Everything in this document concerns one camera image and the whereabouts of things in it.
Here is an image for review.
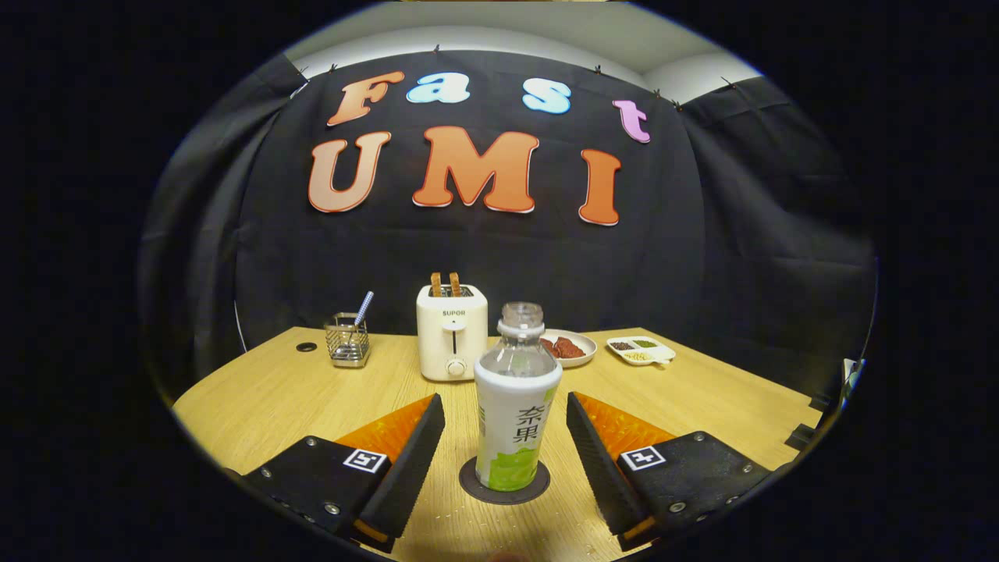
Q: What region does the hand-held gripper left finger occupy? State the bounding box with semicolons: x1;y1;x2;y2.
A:
242;393;446;553

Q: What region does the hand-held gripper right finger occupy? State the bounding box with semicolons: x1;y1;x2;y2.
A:
567;391;773;551

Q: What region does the dark brown round coaster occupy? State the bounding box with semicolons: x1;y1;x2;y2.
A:
459;457;551;505

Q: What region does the clear juice bottle white label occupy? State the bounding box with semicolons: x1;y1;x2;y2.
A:
474;302;563;493

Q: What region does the white oval plate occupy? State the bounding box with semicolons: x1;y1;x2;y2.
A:
539;329;598;368

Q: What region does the white divided dish of seeds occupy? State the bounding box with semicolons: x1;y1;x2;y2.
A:
606;336;677;367

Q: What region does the cream toaster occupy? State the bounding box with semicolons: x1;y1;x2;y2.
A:
416;284;489;382

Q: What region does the wooden table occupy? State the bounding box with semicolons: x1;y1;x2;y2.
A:
172;326;824;562

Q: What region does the black backdrop cloth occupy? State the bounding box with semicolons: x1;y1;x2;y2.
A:
139;48;875;391

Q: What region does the metal wire utensil holder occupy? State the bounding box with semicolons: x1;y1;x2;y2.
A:
325;312;371;368

